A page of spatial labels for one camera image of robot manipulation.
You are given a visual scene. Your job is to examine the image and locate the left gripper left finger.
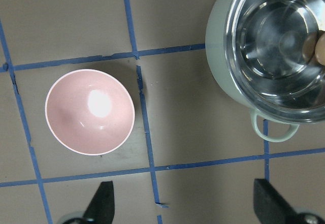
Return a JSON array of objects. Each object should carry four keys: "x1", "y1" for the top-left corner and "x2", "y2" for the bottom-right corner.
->
[{"x1": 83, "y1": 181, "x2": 114, "y2": 223}]

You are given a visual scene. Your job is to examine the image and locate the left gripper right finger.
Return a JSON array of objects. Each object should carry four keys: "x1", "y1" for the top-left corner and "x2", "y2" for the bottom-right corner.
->
[{"x1": 253, "y1": 179, "x2": 302, "y2": 224}]

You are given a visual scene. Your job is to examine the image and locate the brown egg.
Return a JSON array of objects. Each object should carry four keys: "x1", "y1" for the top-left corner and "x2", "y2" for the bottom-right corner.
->
[{"x1": 314, "y1": 33, "x2": 325, "y2": 66}]

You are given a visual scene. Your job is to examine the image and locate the pale green electric pot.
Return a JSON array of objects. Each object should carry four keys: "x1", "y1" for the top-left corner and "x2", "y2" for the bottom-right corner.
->
[{"x1": 205, "y1": 0, "x2": 324, "y2": 142}]

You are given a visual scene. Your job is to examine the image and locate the pink bowl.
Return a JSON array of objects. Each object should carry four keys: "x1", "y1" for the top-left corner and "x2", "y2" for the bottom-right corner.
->
[{"x1": 45, "y1": 69, "x2": 135, "y2": 155}]

